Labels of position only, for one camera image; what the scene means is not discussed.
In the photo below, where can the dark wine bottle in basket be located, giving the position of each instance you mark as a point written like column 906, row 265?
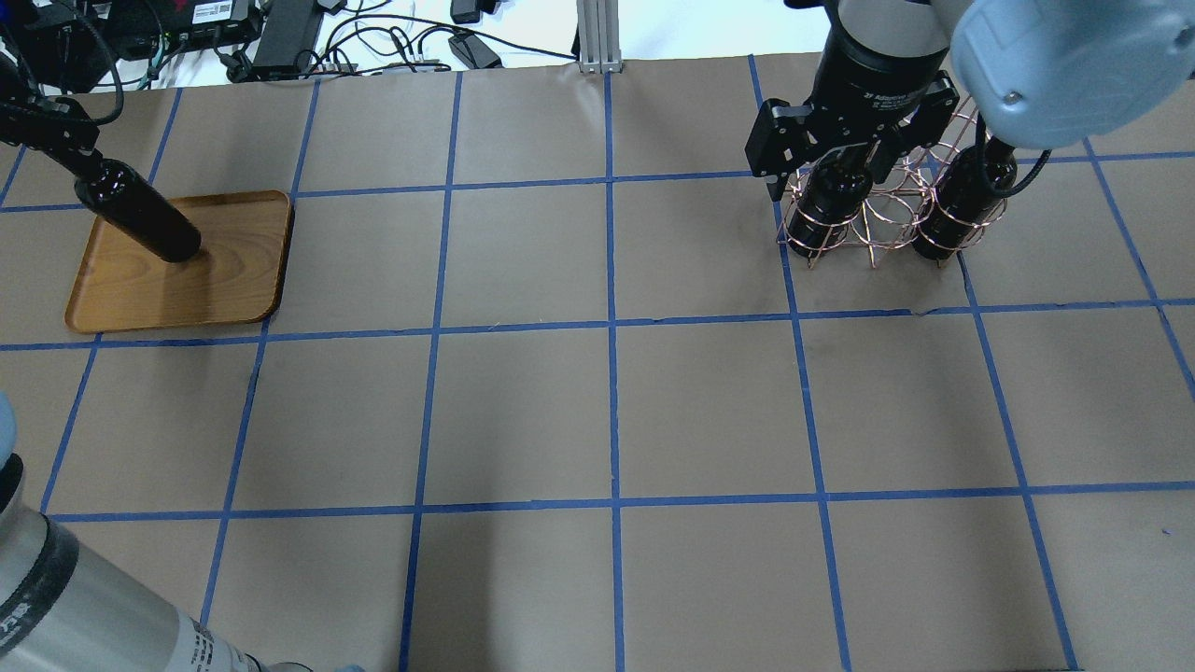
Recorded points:
column 961, row 204

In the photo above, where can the aluminium frame post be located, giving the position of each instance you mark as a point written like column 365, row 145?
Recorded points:
column 598, row 31

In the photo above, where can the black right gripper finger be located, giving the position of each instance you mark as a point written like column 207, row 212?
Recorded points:
column 884, row 157
column 777, row 185

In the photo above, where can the dark wine bottle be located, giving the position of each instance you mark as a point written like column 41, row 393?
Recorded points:
column 122, row 197
column 961, row 204

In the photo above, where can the black power adapter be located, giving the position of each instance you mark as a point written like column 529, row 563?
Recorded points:
column 287, row 40

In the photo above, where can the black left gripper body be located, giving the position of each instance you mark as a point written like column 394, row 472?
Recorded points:
column 35, row 129

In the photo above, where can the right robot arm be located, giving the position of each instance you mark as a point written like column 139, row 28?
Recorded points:
column 1043, row 75

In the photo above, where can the wooden tray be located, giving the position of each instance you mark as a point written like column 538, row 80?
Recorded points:
column 237, row 276

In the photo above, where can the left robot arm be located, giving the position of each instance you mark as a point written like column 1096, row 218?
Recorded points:
column 65, row 608

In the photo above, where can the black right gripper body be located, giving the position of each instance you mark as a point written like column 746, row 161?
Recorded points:
column 876, row 67

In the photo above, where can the copper wire bottle basket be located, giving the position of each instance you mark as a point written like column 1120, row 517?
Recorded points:
column 902, row 212

